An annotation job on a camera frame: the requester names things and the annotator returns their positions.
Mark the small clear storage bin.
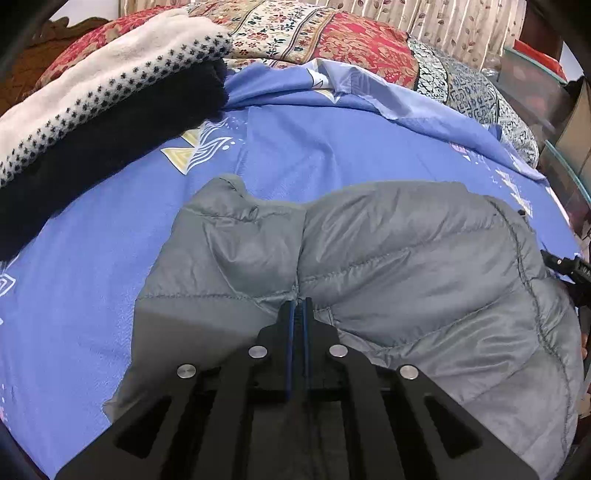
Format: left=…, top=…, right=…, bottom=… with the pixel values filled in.
left=496, top=44, right=571, bottom=137

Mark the black and white knit sweater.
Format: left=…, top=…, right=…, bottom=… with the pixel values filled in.
left=0, top=9, right=232, bottom=259

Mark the carved wooden headboard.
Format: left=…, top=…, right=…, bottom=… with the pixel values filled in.
left=0, top=16, right=114, bottom=116

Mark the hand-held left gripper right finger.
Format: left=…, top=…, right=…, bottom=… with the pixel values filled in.
left=299, top=297, right=539, bottom=480

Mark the grey puffer jacket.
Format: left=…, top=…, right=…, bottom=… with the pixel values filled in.
left=102, top=173, right=583, bottom=480

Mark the blue printed bedsheet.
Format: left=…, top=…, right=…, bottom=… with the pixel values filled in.
left=0, top=58, right=581, bottom=478

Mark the red floral patchwork quilt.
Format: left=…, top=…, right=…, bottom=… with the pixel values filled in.
left=34, top=0, right=421, bottom=93

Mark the beige leaf-print curtain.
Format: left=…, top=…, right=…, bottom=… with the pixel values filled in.
left=117, top=0, right=532, bottom=72

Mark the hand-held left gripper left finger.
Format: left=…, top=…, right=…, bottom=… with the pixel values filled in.
left=54, top=300, right=298, bottom=480

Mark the red folded cloth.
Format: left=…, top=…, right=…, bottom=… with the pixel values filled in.
left=513, top=39, right=568, bottom=80

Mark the teal patterned pillow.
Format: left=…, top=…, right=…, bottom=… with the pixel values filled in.
left=406, top=37, right=541, bottom=169

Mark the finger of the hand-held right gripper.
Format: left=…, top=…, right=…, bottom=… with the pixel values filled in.
left=540, top=249, right=591, bottom=286

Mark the large teal-lid storage bin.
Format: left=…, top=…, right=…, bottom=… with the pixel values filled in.
left=536, top=138, right=591, bottom=234

